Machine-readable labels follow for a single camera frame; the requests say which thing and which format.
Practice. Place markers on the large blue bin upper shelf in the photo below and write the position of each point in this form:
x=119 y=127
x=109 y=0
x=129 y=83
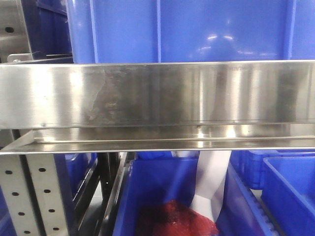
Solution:
x=142 y=31

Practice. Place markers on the perforated steel shelf upright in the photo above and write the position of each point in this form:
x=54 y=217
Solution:
x=37 y=191

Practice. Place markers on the blue bin lower right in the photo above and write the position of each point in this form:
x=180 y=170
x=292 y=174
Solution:
x=289 y=193

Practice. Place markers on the stainless steel shelf front rail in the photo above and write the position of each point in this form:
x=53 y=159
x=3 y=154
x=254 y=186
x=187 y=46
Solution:
x=68 y=107

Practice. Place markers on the white paper sheet in bin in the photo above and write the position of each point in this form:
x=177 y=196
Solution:
x=210 y=181

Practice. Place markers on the blue bin with red mesh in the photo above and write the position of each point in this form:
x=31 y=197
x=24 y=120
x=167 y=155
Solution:
x=155 y=182

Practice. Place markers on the red mesh bag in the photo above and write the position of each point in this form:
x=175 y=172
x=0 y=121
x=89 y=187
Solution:
x=173 y=219

